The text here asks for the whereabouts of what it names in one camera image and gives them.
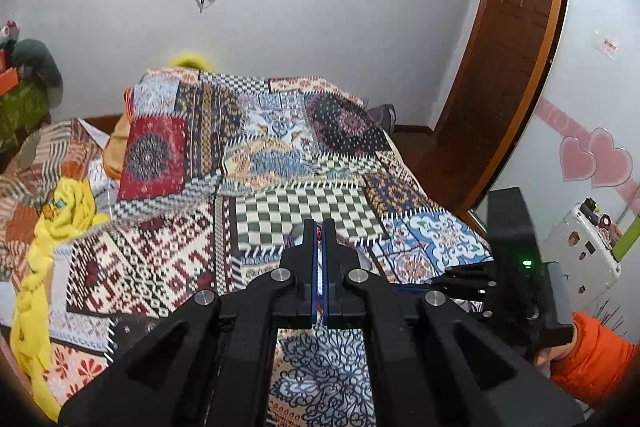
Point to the pink heart decal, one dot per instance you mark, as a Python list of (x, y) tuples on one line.
[(595, 157)]

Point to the green cloth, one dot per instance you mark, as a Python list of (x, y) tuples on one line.
[(22, 112)]

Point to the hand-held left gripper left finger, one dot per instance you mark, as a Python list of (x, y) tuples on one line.
[(313, 267)]

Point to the person's right hand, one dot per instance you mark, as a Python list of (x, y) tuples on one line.
[(547, 354)]

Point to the brown wooden door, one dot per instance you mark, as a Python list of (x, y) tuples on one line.
[(505, 57)]

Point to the striped orange blanket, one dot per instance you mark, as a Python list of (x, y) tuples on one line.
[(45, 157)]

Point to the white suitcase with stickers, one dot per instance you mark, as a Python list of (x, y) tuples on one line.
[(580, 252)]

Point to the green plastic object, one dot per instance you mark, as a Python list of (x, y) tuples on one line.
[(629, 239)]

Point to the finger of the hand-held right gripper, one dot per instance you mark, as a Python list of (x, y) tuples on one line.
[(465, 289), (470, 273)]

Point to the yellow plastic object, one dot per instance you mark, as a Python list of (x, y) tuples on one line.
[(187, 59)]

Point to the orange box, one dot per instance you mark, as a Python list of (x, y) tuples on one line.
[(7, 74)]

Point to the person's right forearm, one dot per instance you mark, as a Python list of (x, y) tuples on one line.
[(595, 357)]

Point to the orange pillow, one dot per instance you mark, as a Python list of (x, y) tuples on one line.
[(116, 147)]

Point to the patchwork printed blanket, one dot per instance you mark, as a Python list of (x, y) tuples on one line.
[(280, 157)]

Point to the yellow cloth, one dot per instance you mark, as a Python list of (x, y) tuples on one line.
[(65, 217)]

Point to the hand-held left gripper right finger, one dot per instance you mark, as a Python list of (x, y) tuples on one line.
[(327, 267)]

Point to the small wall sticker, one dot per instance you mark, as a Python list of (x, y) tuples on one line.
[(606, 45)]

